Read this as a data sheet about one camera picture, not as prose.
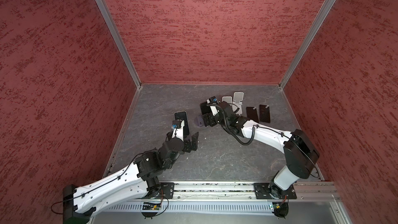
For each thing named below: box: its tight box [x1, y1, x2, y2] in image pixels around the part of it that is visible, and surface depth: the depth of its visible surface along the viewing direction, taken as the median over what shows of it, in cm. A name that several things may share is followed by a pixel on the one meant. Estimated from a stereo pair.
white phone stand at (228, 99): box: [221, 96, 233, 104], surface depth 101 cm
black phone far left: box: [174, 110, 190, 137], surface depth 87 cm
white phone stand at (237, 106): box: [232, 92, 245, 115], surface depth 105 cm
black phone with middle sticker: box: [246, 106, 259, 123], surface depth 107 cm
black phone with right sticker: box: [259, 104, 271, 123], surface depth 105 cm
